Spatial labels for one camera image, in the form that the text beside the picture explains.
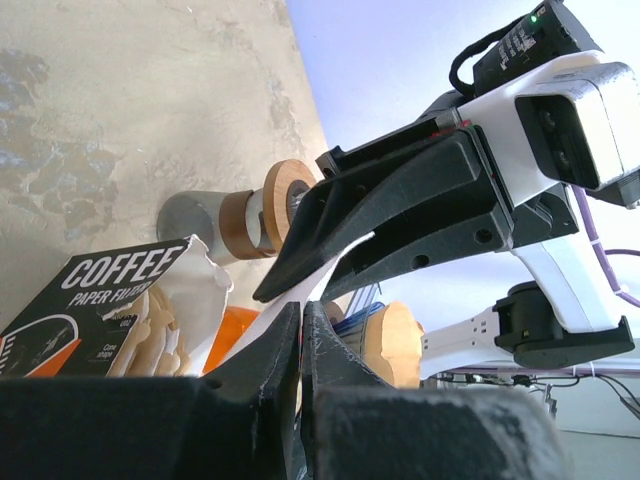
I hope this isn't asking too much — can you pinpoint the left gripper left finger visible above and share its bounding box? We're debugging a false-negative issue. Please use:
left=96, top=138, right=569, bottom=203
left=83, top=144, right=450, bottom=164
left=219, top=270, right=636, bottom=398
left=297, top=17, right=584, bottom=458
left=1, top=303, right=301, bottom=479

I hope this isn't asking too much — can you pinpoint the coffee filter box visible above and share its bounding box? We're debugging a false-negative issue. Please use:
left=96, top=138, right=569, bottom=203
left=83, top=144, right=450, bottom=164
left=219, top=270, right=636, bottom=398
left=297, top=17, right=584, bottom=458
left=0, top=233, right=235, bottom=381

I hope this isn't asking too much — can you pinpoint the orange glass carafe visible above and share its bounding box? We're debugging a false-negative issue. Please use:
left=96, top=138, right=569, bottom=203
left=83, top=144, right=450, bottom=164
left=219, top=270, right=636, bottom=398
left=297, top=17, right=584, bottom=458
left=202, top=306, right=260, bottom=375

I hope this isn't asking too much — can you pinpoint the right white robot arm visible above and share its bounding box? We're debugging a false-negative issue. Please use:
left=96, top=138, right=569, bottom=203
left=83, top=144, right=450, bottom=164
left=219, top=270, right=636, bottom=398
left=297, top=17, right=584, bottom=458
left=254, top=1, right=639, bottom=376

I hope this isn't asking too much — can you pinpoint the wooden ring stand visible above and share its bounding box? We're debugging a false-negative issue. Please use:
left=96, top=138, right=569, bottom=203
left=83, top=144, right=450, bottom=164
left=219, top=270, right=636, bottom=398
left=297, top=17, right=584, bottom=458
left=263, top=159, right=316, bottom=253

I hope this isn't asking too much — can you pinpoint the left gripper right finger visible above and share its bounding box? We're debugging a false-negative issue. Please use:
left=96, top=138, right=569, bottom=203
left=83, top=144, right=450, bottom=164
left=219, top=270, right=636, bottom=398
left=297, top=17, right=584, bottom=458
left=301, top=302, right=573, bottom=479

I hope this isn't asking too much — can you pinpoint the blue ribbed coffee dripper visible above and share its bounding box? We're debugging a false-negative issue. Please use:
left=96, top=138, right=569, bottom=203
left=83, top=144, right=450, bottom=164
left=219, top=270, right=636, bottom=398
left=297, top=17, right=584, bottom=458
left=325, top=301, right=385, bottom=357

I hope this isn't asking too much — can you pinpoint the brown paper coffee filter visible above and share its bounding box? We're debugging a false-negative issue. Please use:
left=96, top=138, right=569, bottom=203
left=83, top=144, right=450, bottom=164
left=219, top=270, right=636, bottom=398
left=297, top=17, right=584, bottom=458
left=363, top=301, right=424, bottom=388

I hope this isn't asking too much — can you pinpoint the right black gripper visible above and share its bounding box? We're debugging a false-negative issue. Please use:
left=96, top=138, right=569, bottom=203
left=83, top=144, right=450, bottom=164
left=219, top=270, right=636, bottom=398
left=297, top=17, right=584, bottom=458
left=253, top=109, right=579, bottom=303

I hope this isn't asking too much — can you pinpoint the white paper coffee filter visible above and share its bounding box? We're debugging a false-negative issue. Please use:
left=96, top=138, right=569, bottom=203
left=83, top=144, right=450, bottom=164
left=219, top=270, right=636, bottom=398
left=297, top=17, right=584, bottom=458
left=224, top=232, right=374, bottom=361

